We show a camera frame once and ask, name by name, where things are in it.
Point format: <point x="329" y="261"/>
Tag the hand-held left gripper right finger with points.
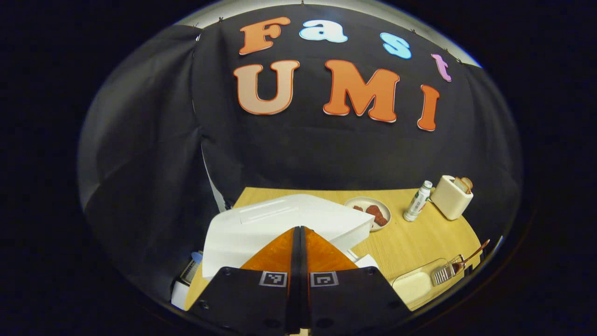
<point x="354" y="303"/>

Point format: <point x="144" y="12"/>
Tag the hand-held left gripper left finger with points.
<point x="247" y="303"/>

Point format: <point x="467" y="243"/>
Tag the clear box of rice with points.
<point x="413" y="287"/>

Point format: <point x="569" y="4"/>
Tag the white rice cooker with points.
<point x="261" y="233"/>

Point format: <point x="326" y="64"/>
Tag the brown wooden spoon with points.
<point x="473" y="254"/>

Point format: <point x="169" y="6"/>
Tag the white round plate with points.
<point x="385" y="214"/>

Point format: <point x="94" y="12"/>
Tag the white drink bottle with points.
<point x="416" y="203"/>

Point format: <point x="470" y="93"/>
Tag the white toaster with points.
<point x="450" y="200"/>

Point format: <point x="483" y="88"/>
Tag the black backdrop cloth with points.
<point x="326" y="154"/>

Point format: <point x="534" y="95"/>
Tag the toasted bread slice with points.
<point x="468" y="183"/>
<point x="461" y="185"/>

